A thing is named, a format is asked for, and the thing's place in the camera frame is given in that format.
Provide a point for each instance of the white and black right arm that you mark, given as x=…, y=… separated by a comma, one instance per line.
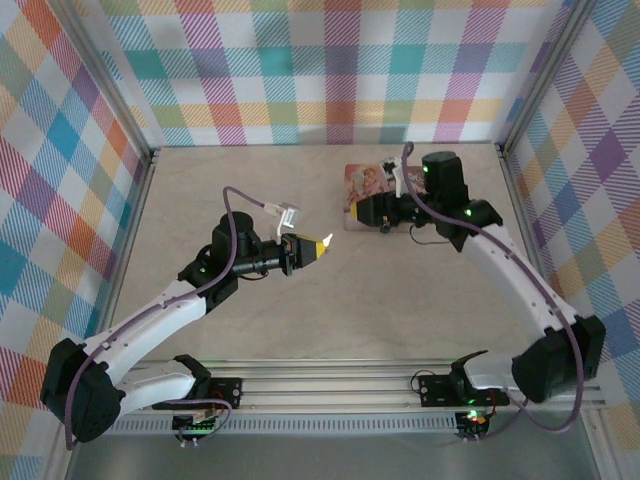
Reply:
x=510, y=280

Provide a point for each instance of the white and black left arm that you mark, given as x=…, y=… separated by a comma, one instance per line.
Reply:
x=150, y=320

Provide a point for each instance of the small control circuit board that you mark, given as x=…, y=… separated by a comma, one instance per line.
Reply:
x=472, y=422
x=195, y=425

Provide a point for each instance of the grey metal sheet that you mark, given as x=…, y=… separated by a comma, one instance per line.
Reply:
x=325, y=457

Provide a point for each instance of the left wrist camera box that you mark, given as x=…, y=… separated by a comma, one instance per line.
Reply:
x=289, y=214

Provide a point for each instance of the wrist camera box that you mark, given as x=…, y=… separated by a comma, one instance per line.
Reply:
x=289, y=214
x=392, y=172

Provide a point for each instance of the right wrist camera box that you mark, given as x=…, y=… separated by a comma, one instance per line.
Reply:
x=392, y=172

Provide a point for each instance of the aluminium frame rail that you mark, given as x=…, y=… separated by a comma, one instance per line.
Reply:
x=520, y=210
x=122, y=240

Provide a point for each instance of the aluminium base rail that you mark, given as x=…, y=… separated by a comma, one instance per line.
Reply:
x=325, y=387

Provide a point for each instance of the aluminium frame post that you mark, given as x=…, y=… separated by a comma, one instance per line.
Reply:
x=107, y=80
x=545, y=75

